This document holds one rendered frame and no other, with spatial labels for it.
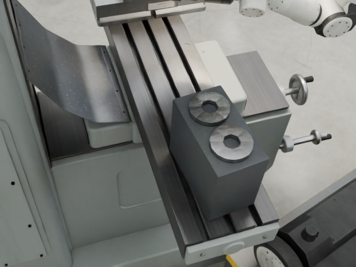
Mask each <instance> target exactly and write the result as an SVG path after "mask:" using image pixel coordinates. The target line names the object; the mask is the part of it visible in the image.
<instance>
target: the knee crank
mask: <svg viewBox="0 0 356 267"><path fill-rule="evenodd" d="M331 138H332V135H331V134H330V133H328V134H326V132H320V133H319V131H318V130H315V129H314V130H312V131H311V132H310V135H309V136H304V137H300V138H296V139H292V138H291V137H290V136H284V137H283V139H282V142H281V145H280V147H279V149H281V151H282V152H284V153H288V152H291V151H293V148H294V146H295V145H299V144H304V143H308V142H312V143H313V144H315V145H318V144H320V143H321V141H323V140H328V139H331Z"/></svg>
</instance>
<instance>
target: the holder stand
mask: <svg viewBox="0 0 356 267"><path fill-rule="evenodd" d="M170 150H171V152H172V154H173V156H174V158H175V160H176V162H177V164H178V165H179V167H180V169H181V171H182V173H183V175H184V177H185V179H186V181H187V182H188V184H189V186H190V188H191V190H192V192H193V194H194V196H195V197H196V199H197V201H198V203H199V205H200V207H201V209H202V211H203V213H204V214H205V216H206V218H207V220H208V221H211V220H213V219H216V218H219V217H221V216H224V215H226V214H229V213H231V212H234V211H236V210H239V209H241V208H244V207H247V206H249V205H252V204H253V203H254V201H255V199H256V196H257V193H258V191H259V188H260V185H261V182H262V179H263V177H264V173H265V171H266V168H267V165H268V163H269V160H270V159H269V157H268V155H267V154H266V152H265V151H264V149H263V148H262V146H261V145H260V143H259V142H258V140H257V139H256V137H255V136H254V134H253V133H252V131H251V130H250V128H249V127H248V125H247V124H246V122H245V121H244V119H243V118H242V116H241V115H240V113H239V112H238V110H237V109H236V107H235V106H234V104H233V103H232V101H231V100H230V98H229V97H228V95H227V94H226V92H225V91H224V89H223V88H222V86H221V85H218V86H215V87H212V88H209V89H206V90H203V91H199V92H195V93H192V94H189V95H186V96H182V97H178V98H176V99H174V100H173V107H172V123H171V137H170Z"/></svg>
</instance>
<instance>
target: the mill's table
mask: <svg viewBox="0 0 356 267"><path fill-rule="evenodd" d="M104 30H105V34H106V37H107V39H108V42H109V45H110V48H111V51H112V54H113V57H114V60H115V63H116V66H117V69H118V72H119V74H120V77H121V80H122V83H123V87H124V90H125V92H126V95H127V98H128V101H129V104H130V107H131V110H132V113H133V116H134V118H135V121H136V124H137V127H138V130H139V133H140V136H141V139H142V141H143V144H144V148H145V151H146V154H147V157H148V160H149V163H150V165H151V168H152V171H153V174H154V177H155V180H156V183H157V186H158V189H159V192H160V194H161V197H162V200H163V204H164V207H165V210H166V212H167V215H168V218H169V221H170V224H171V227H172V230H173V233H174V236H175V239H176V242H177V245H178V247H179V250H180V253H181V256H182V259H184V260H185V263H186V265H189V264H192V263H196V262H200V261H204V260H207V259H211V258H214V257H218V256H221V255H229V254H234V253H236V252H238V251H240V250H241V249H244V248H248V247H251V246H255V245H258V244H262V243H266V242H269V241H272V240H274V238H275V236H276V234H277V232H278V230H279V228H280V226H279V224H278V221H279V217H278V214H277V212H276V210H275V208H274V206H273V204H272V202H271V200H270V198H269V196H268V194H267V192H266V190H265V188H264V186H263V184H262V183H261V185H260V188H259V191H258V193H257V196H256V199H255V201H254V203H253V204H252V205H249V206H247V207H244V208H241V209H239V210H236V211H234V212H231V213H229V214H226V215H224V216H221V217H219V218H216V219H213V220H211V221H208V220H207V218H206V216H205V214H204V213H203V211H202V209H201V207H200V205H199V203H198V201H197V199H196V197H195V196H194V194H193V192H192V190H191V188H190V186H189V184H188V182H187V181H186V179H185V177H184V175H183V173H182V171H181V169H180V167H179V165H178V164H177V162H176V160H175V158H174V156H173V154H172V152H171V150H170V137H171V123H172V107H173V100H174V99H176V98H178V97H182V96H186V95H189V94H192V93H195V92H199V91H203V90H206V89H209V88H212V87H215V86H214V84H213V82H212V80H211V78H210V76H209V74H208V72H207V70H206V67H205V65H204V63H203V61H202V59H201V57H200V55H199V53H198V51H197V49H196V47H195V45H194V43H193V41H192V39H191V37H190V35H189V33H188V31H187V29H186V27H185V25H184V23H183V21H182V18H181V16H180V15H175V16H168V17H161V18H156V16H154V15H151V19H150V20H143V21H137V22H130V23H123V24H117V25H110V26H104Z"/></svg>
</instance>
